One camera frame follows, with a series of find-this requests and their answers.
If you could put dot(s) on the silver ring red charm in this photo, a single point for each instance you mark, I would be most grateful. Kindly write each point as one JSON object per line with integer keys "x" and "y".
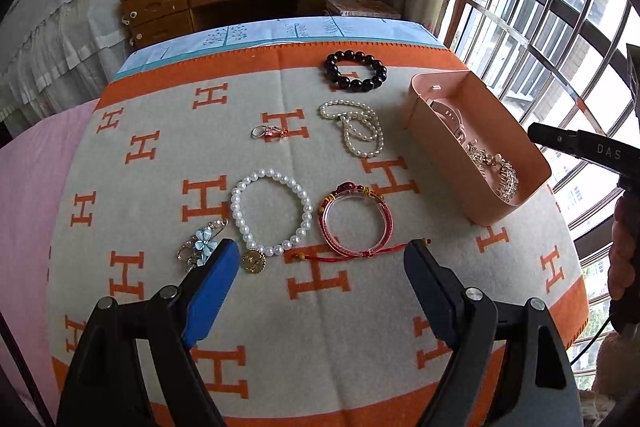
{"x": 268, "y": 133}

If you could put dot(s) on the blue flower pearl brooch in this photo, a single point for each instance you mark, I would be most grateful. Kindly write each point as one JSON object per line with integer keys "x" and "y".
{"x": 197, "y": 249}

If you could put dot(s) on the pink bed sheet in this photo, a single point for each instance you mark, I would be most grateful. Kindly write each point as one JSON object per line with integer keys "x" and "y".
{"x": 34, "y": 167}

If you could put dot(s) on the silver leaf pearl hairpiece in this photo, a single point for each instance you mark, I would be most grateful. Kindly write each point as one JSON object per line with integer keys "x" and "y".
{"x": 497, "y": 170}

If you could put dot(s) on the white lace covered furniture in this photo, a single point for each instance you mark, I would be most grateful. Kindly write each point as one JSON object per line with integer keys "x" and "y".
{"x": 57, "y": 54}

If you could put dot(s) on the metal window grille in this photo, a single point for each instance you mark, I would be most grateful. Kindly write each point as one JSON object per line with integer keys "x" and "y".
{"x": 557, "y": 62}

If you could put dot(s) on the orange grey H blanket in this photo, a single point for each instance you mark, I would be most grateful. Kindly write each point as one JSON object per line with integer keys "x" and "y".
{"x": 329, "y": 333}

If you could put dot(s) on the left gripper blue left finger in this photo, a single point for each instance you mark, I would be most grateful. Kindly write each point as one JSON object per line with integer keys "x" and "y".
{"x": 213, "y": 287}

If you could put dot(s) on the person right hand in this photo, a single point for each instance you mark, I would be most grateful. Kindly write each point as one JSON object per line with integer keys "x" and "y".
{"x": 621, "y": 274}

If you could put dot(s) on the white pearl bracelet gold charm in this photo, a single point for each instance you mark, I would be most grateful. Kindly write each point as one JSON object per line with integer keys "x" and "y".
{"x": 272, "y": 212}

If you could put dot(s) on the stack of books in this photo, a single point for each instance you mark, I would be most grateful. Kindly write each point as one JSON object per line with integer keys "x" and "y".
{"x": 362, "y": 8}

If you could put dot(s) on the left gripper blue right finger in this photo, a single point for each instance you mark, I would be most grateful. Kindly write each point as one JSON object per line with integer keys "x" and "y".
{"x": 438, "y": 291}

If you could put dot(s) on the pink rectangular storage box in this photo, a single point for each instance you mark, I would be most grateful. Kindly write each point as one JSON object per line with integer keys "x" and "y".
{"x": 490, "y": 125}

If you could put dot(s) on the blue white tree sheet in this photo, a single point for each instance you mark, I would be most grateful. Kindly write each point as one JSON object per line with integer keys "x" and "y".
{"x": 271, "y": 32}

